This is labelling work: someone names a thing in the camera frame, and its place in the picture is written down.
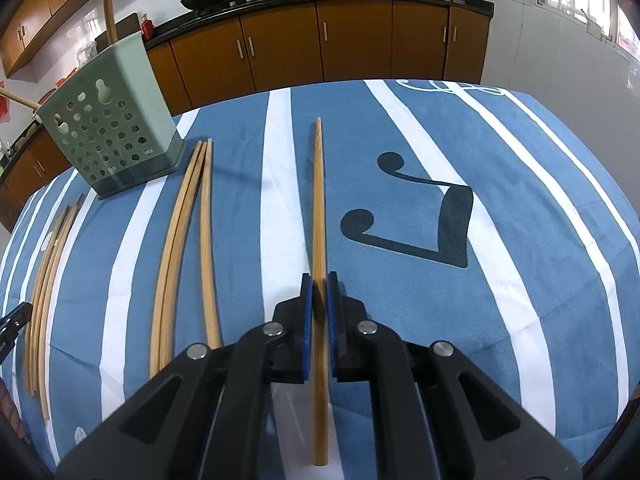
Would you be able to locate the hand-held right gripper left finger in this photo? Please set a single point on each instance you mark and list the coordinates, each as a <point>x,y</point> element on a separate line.
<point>307,330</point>

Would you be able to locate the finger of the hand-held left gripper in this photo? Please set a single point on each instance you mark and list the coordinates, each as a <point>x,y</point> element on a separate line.
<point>7,342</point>
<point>12,316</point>

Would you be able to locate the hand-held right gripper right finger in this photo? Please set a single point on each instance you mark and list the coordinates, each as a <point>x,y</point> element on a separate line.
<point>331,330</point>

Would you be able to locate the wooden chopstick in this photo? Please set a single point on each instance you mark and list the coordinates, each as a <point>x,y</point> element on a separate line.
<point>38,320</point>
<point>206,260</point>
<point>318,200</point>
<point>33,320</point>
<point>17,97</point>
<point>176,270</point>
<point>28,320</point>
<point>166,270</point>
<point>44,320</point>
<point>109,0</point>

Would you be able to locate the green perforated utensil holder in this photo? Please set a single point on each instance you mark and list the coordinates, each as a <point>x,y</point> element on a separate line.
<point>125,110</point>

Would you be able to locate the blue striped tablecloth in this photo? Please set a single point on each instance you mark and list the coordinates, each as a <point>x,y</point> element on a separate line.
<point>425,270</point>

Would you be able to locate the red hanging plastic bag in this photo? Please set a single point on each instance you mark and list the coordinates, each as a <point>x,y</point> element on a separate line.
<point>4,107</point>

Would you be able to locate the clear plastic containers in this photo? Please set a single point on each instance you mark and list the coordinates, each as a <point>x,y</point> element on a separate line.
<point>86,55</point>

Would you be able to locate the wooden base cabinets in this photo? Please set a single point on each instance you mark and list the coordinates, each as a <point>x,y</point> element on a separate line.
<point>280,45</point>

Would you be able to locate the dark cutting board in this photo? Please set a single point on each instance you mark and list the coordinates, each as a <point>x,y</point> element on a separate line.
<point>131,25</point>

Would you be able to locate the red bottle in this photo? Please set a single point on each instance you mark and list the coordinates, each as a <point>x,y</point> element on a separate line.
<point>147,30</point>

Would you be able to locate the gas stove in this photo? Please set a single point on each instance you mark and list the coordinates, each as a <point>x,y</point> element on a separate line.
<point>245,2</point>

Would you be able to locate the wooden wall cabinets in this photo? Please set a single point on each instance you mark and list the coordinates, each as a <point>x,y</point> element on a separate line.
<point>45,5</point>

